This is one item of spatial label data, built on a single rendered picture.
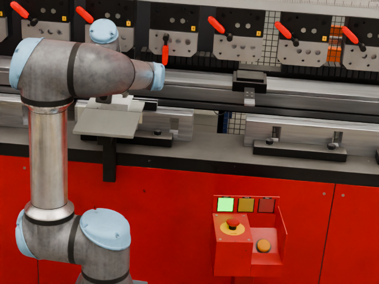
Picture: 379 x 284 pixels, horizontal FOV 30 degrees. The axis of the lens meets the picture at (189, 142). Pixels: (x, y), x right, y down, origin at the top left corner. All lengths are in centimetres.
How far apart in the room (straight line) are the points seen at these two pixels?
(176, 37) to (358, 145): 69
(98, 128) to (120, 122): 8
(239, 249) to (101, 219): 51
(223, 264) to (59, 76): 83
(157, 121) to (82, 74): 87
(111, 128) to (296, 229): 70
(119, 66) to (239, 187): 88
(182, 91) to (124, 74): 103
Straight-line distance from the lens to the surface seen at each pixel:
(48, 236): 168
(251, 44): 220
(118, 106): 224
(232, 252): 204
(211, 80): 258
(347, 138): 236
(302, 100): 256
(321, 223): 236
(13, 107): 241
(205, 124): 460
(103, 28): 194
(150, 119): 233
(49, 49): 152
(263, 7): 217
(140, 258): 246
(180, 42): 222
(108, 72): 150
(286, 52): 221
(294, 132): 233
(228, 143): 235
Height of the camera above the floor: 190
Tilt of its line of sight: 26 degrees down
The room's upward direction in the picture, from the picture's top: 4 degrees clockwise
